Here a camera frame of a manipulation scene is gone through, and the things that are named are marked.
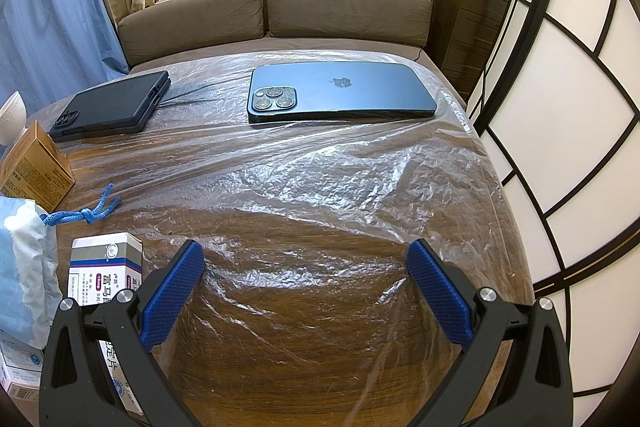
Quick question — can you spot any white ceramic bowl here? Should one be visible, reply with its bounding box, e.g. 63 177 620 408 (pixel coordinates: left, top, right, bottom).
0 91 27 146

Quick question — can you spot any purple white medicine box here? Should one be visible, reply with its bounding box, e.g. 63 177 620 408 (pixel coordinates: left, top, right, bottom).
66 232 146 416

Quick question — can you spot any shoji screen divider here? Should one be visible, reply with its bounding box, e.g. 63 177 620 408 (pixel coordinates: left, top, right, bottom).
468 0 639 426

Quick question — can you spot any blue curtain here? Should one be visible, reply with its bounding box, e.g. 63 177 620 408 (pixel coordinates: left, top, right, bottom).
1 0 129 115

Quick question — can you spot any gold cardboard box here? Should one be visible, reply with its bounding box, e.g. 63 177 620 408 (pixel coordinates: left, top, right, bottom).
1 121 75 213

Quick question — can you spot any blue drawstring bag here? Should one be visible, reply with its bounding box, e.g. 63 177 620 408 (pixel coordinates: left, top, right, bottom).
1 184 120 350

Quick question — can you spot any black tablet case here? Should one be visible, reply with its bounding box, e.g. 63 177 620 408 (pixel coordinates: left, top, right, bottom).
49 70 171 142

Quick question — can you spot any white blue box lower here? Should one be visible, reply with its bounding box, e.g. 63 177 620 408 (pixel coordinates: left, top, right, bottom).
0 332 43 426

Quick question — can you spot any blue smartphone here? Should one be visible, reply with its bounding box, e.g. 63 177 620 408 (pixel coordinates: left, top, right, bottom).
247 62 437 124

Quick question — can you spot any brown sofa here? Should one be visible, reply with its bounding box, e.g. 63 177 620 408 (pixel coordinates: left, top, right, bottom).
117 0 433 72

